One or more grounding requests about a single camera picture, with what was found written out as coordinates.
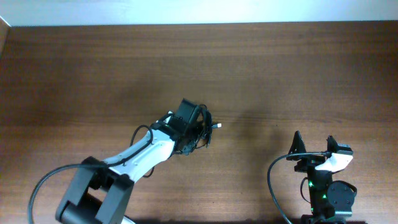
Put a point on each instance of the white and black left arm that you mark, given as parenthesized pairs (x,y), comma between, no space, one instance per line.
(100,190)

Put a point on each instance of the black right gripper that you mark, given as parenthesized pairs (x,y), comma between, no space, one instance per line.
(309,162)

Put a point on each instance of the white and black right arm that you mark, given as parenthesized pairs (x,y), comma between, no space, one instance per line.
(330,200)

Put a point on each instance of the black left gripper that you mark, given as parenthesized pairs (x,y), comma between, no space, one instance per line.
(199,129)

